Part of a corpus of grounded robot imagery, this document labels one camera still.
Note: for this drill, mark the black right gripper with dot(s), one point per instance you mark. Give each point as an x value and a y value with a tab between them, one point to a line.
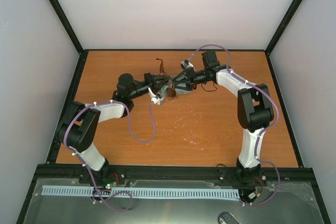
190	78

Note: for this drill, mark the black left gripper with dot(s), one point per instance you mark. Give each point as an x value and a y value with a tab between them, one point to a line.
151	80

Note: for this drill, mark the grey glasses case teal lining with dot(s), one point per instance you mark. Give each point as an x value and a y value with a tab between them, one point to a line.
179	92

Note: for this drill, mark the brown sunglasses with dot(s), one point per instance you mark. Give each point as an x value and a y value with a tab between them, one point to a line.
170	91

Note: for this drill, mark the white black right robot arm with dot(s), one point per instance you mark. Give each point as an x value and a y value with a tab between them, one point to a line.
254	107

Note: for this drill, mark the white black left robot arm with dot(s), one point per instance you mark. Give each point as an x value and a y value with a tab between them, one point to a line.
77	127

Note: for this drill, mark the black oval foot pedal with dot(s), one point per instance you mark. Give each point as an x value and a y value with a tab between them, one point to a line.
227	218

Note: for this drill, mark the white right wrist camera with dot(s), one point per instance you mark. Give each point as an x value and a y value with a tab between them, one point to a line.
186	64

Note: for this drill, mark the black aluminium frame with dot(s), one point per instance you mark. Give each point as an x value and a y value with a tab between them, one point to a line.
174	173

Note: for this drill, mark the light blue slotted cable duct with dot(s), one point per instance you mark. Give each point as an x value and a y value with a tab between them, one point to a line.
143	193

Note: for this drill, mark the metal base plate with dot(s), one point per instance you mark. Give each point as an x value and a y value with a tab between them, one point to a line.
292	203

